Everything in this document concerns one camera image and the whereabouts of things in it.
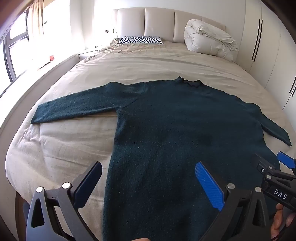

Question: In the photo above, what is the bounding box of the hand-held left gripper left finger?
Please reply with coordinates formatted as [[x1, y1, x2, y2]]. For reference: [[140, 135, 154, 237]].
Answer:
[[25, 161, 102, 241]]

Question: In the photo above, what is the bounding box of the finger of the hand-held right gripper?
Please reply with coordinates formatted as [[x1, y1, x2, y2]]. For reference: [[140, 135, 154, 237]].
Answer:
[[255, 153, 296, 183], [277, 151, 296, 173]]

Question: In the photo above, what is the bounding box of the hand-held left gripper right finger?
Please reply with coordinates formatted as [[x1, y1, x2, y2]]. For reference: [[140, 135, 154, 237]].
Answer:
[[195, 162, 270, 241]]

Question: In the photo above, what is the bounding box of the dark teal knit sweater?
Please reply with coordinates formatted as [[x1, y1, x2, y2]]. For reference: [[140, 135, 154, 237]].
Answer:
[[31, 77, 292, 241]]

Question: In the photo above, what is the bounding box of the person's right hand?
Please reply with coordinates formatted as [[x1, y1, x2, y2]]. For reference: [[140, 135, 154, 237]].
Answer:
[[270, 203, 296, 240]]

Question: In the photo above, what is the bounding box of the white built-in wardrobe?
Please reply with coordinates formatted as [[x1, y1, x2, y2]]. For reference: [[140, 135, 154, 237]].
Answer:
[[236, 0, 296, 112]]

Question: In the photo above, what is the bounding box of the white nightstand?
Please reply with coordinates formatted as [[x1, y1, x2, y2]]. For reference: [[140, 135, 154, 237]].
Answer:
[[77, 47, 109, 61]]

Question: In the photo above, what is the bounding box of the bed with beige sheet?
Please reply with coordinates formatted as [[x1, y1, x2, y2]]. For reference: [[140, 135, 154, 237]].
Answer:
[[5, 42, 296, 241]]

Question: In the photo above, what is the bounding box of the folded white duvet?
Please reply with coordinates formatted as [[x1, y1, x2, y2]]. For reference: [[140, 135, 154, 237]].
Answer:
[[184, 19, 240, 62]]

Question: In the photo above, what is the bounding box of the dark framed window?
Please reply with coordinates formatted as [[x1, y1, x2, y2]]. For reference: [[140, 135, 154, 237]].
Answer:
[[0, 11, 31, 95]]

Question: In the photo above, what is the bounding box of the zebra print pillow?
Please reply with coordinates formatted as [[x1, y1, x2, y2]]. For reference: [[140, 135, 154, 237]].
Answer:
[[117, 36, 163, 45]]

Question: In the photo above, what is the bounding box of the cream padded headboard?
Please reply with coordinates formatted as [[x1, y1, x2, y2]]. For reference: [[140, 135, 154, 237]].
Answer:
[[112, 7, 226, 44]]

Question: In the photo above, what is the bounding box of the sheer beige curtain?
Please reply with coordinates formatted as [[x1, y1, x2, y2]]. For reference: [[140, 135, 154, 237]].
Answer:
[[27, 0, 51, 41]]

